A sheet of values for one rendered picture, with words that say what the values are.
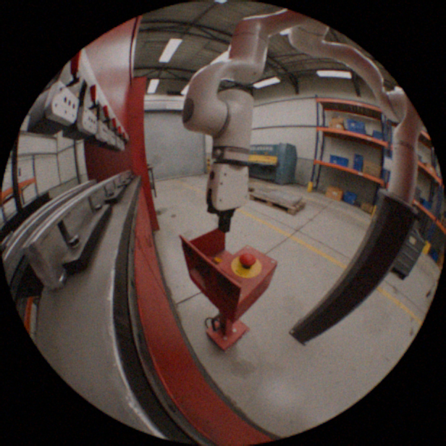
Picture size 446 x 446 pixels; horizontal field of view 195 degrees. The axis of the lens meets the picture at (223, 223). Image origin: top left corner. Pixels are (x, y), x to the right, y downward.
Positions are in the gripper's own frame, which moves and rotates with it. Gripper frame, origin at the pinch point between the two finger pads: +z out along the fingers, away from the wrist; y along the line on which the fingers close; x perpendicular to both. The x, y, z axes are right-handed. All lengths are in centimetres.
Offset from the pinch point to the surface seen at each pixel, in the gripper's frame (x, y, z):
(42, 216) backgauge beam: 32, -60, -5
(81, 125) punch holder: 25, -36, -30
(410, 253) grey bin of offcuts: -182, 194, 23
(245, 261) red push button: -10.3, -2.6, 4.0
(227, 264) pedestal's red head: -6.6, -4.0, 7.1
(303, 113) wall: 175, 606, -326
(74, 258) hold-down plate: -0.2, -33.7, -2.4
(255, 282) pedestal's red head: -14.5, -3.3, 7.0
